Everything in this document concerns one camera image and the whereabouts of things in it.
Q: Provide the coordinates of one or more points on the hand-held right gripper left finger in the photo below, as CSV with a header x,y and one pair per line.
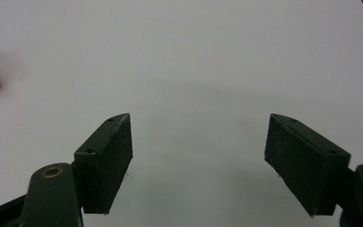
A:
x,y
102,167

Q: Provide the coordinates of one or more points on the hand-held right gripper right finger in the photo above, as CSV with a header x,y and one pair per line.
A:
x,y
305,170

